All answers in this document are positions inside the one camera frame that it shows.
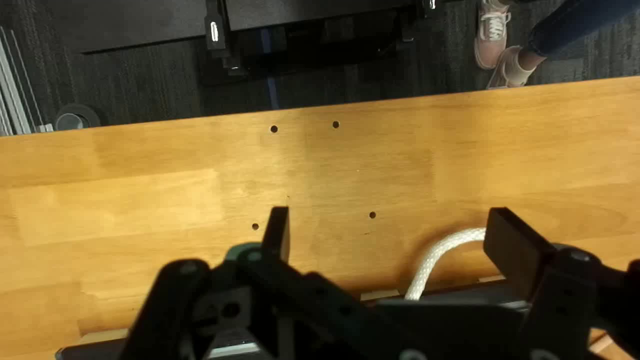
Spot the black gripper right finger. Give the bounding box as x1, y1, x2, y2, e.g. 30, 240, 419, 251
482, 205, 640, 360

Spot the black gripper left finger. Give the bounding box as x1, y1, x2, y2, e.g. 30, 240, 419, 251
118, 204, 429, 360

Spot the white rope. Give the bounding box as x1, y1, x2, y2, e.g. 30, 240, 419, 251
403, 226, 490, 302

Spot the grey caster wheel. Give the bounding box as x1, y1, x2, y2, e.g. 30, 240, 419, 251
54, 101, 105, 132

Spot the person's leg in jeans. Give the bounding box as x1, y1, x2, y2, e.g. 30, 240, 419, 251
518, 0, 640, 71

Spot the black table base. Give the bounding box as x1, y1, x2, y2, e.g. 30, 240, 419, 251
67, 0, 468, 77

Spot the aluminium frame profile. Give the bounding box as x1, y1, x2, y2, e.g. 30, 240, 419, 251
0, 26, 56, 138

